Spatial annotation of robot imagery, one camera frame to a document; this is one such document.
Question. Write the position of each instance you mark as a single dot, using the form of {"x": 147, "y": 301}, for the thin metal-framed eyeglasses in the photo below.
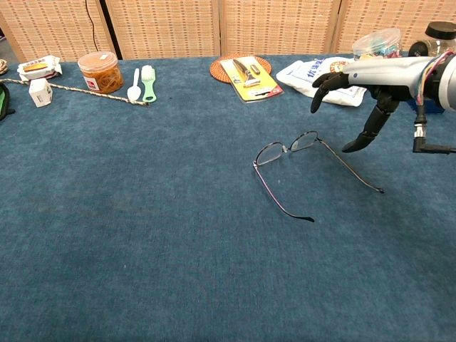
{"x": 270, "y": 153}

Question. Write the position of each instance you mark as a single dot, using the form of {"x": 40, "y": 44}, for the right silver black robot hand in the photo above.
{"x": 384, "y": 73}

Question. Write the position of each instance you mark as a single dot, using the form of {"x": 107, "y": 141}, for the razor in yellow blister pack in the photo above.
{"x": 256, "y": 89}

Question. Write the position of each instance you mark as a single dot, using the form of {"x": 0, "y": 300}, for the green cloth with black trim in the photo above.
{"x": 1, "y": 99}

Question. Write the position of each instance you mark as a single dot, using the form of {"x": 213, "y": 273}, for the cake snack in white wrapper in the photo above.
{"x": 37, "y": 67}

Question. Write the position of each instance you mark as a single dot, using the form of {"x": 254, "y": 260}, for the clear jar of rubber bands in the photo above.
{"x": 101, "y": 76}

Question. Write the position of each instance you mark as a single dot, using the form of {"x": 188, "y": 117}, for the bamboo folding screen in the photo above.
{"x": 278, "y": 25}

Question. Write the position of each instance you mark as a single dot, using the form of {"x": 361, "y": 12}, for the blue table cloth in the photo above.
{"x": 142, "y": 213}

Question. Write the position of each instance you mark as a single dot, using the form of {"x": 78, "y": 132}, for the clear tub of colourful clips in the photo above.
{"x": 374, "y": 42}

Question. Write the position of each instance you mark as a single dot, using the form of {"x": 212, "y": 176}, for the glass jar with black lid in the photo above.
{"x": 440, "y": 32}

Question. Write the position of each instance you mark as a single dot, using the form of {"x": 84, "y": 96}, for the small white carton box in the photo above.
{"x": 40, "y": 93}

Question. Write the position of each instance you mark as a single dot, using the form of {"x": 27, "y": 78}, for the mint green scrub brush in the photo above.
{"x": 147, "y": 80}

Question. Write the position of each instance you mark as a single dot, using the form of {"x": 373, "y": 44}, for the dark blue rectangular box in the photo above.
{"x": 435, "y": 108}

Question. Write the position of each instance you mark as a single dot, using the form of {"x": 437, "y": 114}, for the white printed plastic bag pack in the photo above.
{"x": 303, "y": 78}

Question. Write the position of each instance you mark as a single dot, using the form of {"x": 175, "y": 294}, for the black stand pole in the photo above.
{"x": 110, "y": 32}

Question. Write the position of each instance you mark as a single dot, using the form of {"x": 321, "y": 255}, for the round woven rattan coaster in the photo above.
{"x": 217, "y": 71}

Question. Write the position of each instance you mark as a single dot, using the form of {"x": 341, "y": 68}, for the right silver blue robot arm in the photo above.
{"x": 445, "y": 82}

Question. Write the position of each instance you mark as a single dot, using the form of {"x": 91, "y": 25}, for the white plastic spoon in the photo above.
{"x": 133, "y": 93}

